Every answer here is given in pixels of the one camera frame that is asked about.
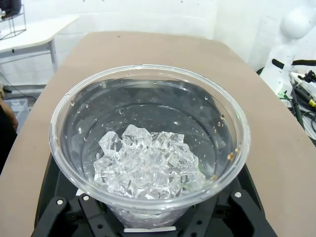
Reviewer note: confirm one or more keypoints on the white power strip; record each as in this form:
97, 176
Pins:
302, 78

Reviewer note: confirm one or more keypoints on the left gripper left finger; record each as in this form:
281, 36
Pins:
59, 217

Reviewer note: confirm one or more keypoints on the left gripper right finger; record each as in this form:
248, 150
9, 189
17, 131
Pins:
243, 214

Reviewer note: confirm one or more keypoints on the clear plastic storage box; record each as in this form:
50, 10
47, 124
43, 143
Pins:
17, 108

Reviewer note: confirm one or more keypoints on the black plastic tray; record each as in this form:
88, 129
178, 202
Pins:
53, 177

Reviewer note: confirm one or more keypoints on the white curved table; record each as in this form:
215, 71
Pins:
29, 37

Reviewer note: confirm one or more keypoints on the person in black t-shirt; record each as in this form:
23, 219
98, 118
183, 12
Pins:
6, 118

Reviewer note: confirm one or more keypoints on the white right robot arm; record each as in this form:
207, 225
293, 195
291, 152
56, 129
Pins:
293, 24

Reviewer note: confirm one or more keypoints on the tall clear iced cup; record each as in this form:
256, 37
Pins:
148, 116

